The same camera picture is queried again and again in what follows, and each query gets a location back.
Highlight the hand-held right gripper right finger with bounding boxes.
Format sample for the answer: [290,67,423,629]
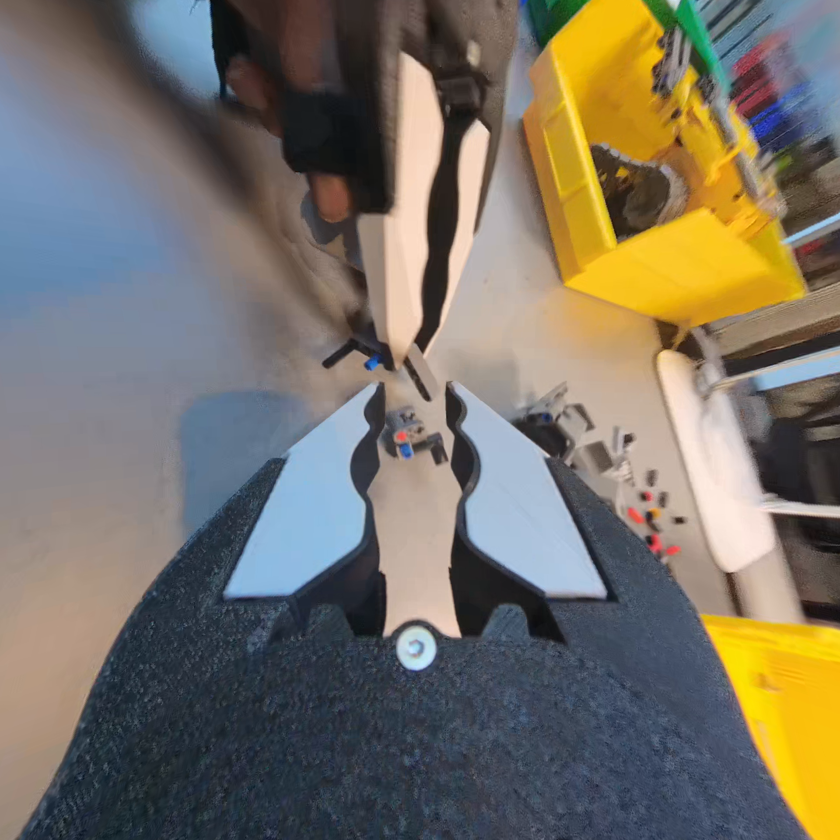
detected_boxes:
[445,381,608,636]

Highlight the grey twin engine brick model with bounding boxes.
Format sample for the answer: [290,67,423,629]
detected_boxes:
[515,384,621,473]

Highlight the yellow toy bulldozer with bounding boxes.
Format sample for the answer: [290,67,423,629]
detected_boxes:
[591,20,785,240]

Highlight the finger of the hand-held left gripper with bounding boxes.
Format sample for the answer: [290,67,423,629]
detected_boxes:
[415,121,491,358]
[357,52,454,370]

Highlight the shelf of coloured bins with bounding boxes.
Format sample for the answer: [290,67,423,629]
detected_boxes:
[722,26,840,172]

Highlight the scattered small brick parts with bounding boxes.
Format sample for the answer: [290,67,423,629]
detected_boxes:
[607,427,690,560]

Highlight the yellow storage bin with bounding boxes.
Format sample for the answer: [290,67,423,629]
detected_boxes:
[523,0,807,327]
[701,613,840,840]

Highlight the green storage bin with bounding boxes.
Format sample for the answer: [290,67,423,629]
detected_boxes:
[525,0,729,86]

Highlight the grey brick beam piece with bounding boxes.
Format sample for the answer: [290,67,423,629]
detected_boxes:
[322,328,438,403]

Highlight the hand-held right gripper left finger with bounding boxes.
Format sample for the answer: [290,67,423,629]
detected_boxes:
[223,382,388,636]

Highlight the black brick assembly coloured pins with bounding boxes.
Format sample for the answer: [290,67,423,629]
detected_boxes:
[384,406,450,466]

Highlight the person's left hand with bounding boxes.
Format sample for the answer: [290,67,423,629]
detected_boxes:
[220,0,358,224]

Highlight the grey desk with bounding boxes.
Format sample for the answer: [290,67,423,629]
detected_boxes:
[0,0,739,840]

